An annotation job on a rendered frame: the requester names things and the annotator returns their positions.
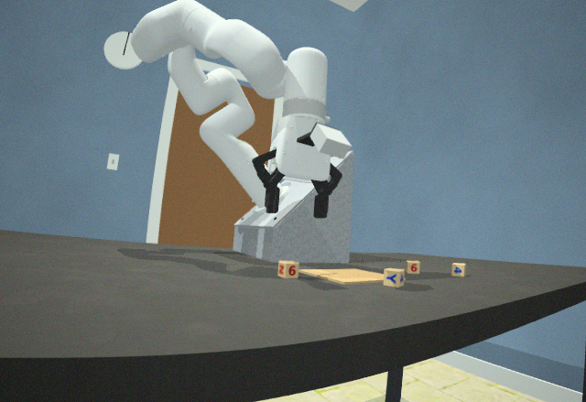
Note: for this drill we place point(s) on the tan flat mat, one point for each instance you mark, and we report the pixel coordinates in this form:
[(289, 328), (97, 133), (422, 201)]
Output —
[(345, 276)]

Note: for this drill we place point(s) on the cream letter block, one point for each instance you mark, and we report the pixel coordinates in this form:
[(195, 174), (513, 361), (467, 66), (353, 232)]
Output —
[(458, 270), (288, 269), (413, 267), (394, 277)]

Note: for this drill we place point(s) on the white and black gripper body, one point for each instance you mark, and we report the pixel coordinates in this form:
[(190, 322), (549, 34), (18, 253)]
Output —
[(296, 159)]

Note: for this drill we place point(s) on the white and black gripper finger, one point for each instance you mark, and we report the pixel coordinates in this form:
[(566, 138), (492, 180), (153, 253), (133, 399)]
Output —
[(324, 190), (270, 181)]

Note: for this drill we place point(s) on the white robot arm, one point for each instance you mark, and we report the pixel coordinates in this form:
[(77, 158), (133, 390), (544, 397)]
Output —
[(255, 55)]

